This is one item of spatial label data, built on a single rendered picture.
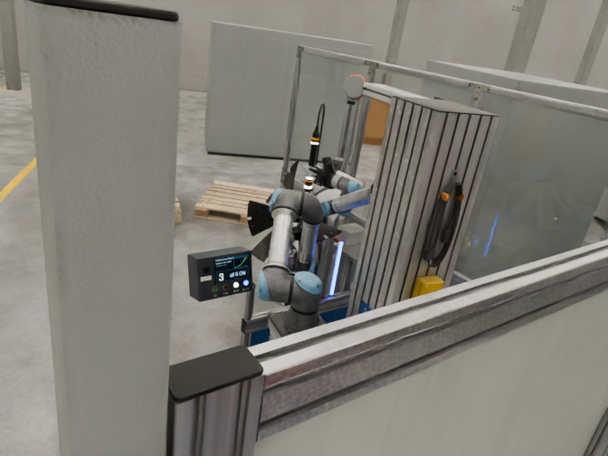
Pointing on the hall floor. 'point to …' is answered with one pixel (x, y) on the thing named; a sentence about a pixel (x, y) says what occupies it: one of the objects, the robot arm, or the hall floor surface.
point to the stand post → (325, 259)
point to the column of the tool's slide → (348, 131)
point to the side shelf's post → (346, 275)
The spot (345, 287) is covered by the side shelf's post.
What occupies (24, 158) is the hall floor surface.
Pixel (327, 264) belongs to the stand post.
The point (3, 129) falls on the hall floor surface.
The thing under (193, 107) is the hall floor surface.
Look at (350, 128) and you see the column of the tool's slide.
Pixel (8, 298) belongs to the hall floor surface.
